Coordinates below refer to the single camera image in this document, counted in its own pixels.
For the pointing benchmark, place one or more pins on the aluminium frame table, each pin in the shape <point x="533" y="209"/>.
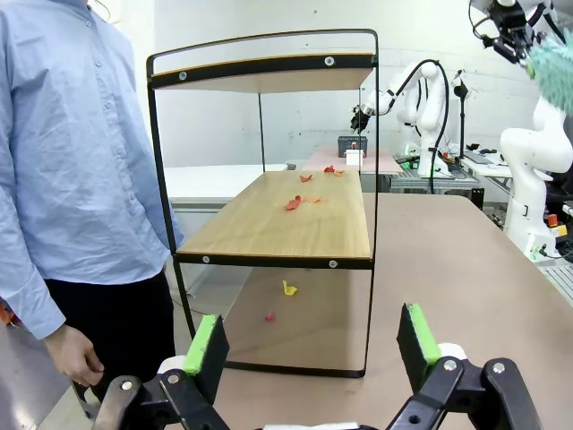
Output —
<point x="416" y="181"/>

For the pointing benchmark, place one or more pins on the black plastic crate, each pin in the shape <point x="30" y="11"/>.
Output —
<point x="344" y="143"/>

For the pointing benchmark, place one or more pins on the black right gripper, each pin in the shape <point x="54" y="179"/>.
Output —
<point x="512" y="20"/>

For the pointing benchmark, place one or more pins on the large red paper scrap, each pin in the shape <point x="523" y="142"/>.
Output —
<point x="293" y="204"/>

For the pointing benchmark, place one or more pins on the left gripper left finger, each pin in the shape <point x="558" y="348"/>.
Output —
<point x="206" y="354"/>

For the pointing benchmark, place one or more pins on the small white box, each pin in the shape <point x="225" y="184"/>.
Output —
<point x="354" y="157"/>

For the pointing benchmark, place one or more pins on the yellow paper scrap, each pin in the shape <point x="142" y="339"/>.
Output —
<point x="289" y="289"/>

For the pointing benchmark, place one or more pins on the person right hand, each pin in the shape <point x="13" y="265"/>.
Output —
<point x="76" y="358"/>

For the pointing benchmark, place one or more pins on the person in blue shirt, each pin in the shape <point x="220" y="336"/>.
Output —
<point x="67" y="134"/>

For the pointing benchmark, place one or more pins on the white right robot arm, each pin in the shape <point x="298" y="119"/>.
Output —
<point x="528" y="157"/>

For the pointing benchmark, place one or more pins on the person right forearm blue sleeve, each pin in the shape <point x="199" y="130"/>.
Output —
<point x="31" y="304"/>

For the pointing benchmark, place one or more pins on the cluttered white desk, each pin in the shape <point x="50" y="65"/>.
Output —
<point x="485" y="165"/>

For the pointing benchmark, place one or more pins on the emergency stop button box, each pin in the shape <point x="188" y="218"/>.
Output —
<point x="559" y="230"/>

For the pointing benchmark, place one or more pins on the teal microfibre duster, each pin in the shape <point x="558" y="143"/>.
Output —
<point x="553" y="76"/>

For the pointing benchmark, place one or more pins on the wooden shelf black metal frame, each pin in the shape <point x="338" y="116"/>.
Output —
<point x="291" y="228"/>

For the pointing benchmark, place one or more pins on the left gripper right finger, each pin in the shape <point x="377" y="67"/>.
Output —
<point x="418" y="345"/>

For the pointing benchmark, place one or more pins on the black stand with lamp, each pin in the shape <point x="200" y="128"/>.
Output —
<point x="461" y="92"/>

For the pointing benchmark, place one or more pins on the pink paper scrap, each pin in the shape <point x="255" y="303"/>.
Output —
<point x="270" y="317"/>

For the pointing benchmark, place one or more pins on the pink topped table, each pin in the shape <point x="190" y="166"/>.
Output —
<point x="380" y="161"/>

